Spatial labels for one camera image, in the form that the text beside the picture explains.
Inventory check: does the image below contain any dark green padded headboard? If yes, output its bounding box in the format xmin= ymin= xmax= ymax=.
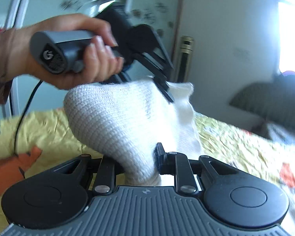
xmin=229 ymin=75 xmax=295 ymax=130

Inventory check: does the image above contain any yellow quilt with orange patches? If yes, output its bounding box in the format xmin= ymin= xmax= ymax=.
xmin=0 ymin=108 xmax=295 ymax=236

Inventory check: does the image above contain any window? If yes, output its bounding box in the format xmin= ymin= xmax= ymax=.
xmin=270 ymin=0 xmax=295 ymax=77

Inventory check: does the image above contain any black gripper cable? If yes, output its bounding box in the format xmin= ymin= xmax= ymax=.
xmin=14 ymin=79 xmax=44 ymax=156

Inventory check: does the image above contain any gold tower air conditioner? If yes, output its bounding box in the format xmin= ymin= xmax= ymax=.
xmin=176 ymin=36 xmax=194 ymax=83

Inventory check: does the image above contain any cream knitted sweater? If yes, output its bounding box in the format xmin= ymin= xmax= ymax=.
xmin=64 ymin=78 xmax=201 ymax=186

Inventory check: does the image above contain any person's left hand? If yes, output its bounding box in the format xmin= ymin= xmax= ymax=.
xmin=0 ymin=14 xmax=124 ymax=95

